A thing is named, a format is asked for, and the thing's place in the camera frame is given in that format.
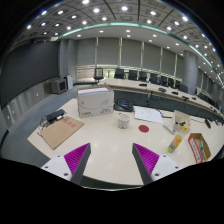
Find white cardboard box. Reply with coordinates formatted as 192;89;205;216
77;86;114;118

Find red round coaster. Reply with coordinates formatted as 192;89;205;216
139;125;149;133

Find long curved conference desk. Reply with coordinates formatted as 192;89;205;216
98;79;224;122

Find white patterned mug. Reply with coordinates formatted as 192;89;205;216
117;114;130;129

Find open brown cardboard box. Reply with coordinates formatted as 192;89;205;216
188;133;211;164

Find white paper sheets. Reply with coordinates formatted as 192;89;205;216
134;106;163;124

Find black desk phone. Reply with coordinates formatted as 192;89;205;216
114;100;133;112

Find black office chair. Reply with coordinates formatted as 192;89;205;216
94;68;104;82

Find brown paper envelope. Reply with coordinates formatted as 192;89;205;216
40;117;84;149

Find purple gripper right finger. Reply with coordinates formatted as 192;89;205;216
132;143;181;185

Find black power adapter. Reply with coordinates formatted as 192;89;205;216
46;109;65;122

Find colourful drink bottle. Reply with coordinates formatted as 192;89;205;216
168;134;182;153

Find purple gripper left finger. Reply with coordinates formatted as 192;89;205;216
42;143;91;185

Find grey CRT monitor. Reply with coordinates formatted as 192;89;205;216
51;79;67;94

